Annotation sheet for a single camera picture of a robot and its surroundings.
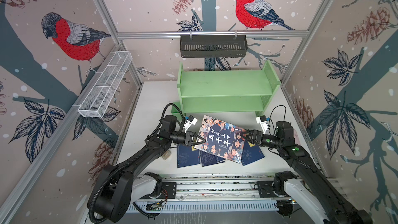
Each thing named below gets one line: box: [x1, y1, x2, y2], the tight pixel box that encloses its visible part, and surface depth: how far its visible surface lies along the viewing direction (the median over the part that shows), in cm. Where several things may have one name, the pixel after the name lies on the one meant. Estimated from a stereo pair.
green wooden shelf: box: [171, 59, 282, 119], surface depth 92 cm
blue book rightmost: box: [240, 139, 265, 167], surface depth 85 cm
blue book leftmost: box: [176, 145, 201, 168], surface depth 85 cm
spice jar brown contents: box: [161, 149, 172, 161], surface depth 83 cm
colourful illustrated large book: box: [194, 114, 247, 164], surface depth 76 cm
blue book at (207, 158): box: [199, 150, 226, 167], surface depth 83 cm
